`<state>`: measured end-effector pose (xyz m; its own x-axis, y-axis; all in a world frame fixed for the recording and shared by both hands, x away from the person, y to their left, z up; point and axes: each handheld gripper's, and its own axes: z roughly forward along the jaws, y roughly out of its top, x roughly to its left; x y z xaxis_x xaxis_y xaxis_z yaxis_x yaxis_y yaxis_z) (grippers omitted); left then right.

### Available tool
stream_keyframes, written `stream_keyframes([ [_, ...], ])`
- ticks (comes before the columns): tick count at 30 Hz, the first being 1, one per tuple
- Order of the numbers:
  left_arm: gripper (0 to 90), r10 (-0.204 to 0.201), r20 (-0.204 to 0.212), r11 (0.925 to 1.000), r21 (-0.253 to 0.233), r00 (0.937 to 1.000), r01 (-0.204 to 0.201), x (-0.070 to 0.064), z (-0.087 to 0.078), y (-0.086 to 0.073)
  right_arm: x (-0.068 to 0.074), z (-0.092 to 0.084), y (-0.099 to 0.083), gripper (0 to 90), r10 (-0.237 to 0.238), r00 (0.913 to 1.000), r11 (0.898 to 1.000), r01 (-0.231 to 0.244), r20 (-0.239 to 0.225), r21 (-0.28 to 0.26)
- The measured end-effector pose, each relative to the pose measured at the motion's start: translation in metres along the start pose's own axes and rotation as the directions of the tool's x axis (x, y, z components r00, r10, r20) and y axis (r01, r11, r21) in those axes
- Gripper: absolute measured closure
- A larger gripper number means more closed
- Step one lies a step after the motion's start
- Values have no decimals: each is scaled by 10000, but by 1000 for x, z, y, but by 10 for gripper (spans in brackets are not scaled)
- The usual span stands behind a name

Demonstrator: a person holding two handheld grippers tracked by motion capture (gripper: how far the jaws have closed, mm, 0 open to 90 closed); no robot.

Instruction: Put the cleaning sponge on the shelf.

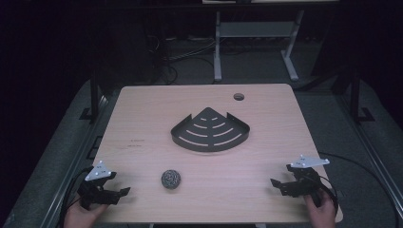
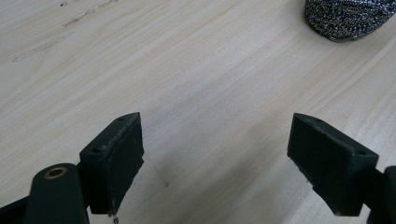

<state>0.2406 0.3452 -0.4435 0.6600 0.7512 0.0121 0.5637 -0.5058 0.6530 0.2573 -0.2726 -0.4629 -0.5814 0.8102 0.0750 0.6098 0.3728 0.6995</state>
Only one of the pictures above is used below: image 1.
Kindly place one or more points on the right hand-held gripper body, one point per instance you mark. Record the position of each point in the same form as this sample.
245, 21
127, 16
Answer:
305, 182

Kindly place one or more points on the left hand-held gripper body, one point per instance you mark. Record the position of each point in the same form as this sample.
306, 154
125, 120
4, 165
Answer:
96, 190

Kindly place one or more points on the steel wool ball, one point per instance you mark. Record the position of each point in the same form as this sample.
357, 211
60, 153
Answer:
171, 179

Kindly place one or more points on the black metal corner shelf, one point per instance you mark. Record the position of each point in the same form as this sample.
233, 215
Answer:
210, 133

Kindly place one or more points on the person's left hand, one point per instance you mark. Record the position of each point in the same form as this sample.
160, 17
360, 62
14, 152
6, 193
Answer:
80, 218

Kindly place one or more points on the person's right hand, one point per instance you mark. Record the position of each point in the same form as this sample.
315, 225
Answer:
320, 215

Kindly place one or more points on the black metal stand post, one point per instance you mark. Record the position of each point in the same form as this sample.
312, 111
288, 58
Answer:
94, 95
355, 95

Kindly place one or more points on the grey metal desk frame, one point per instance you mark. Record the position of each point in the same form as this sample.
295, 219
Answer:
253, 29

